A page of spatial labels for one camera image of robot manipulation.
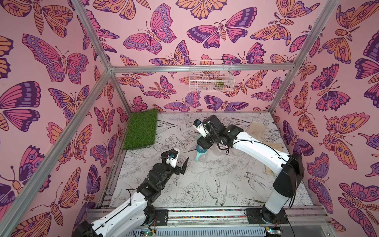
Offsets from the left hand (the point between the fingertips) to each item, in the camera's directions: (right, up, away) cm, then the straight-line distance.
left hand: (180, 152), depth 79 cm
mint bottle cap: (+10, +1, +4) cm, 11 cm away
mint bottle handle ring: (+9, -3, +6) cm, 12 cm away
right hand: (+12, +8, +3) cm, 15 cm away
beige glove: (+64, 0, +21) cm, 68 cm away
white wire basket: (+18, +47, +16) cm, 53 cm away
